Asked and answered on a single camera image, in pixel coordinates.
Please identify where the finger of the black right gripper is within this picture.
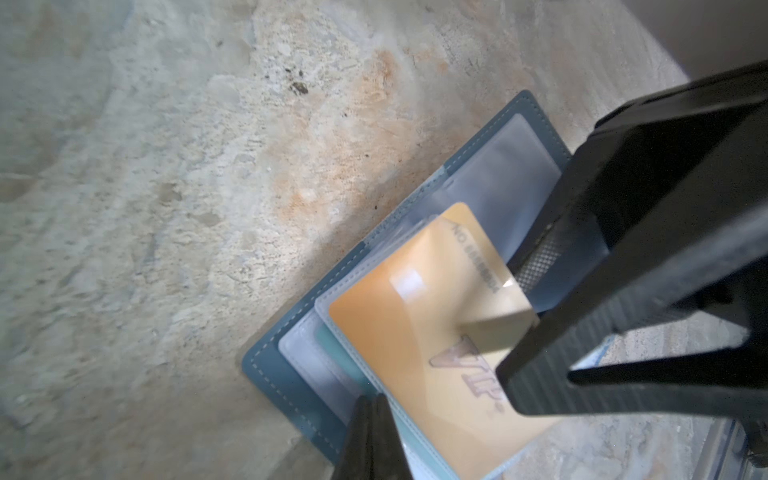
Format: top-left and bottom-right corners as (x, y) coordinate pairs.
(507, 61), (767, 294)
(496, 203), (767, 420)

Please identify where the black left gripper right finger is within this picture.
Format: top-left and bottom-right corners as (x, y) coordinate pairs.
(371, 394), (413, 480)

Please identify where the blue-grey card holder wallet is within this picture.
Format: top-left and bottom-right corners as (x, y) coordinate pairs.
(242, 92), (608, 479)

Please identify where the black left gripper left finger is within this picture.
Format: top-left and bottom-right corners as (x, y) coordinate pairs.
(331, 396), (373, 480)

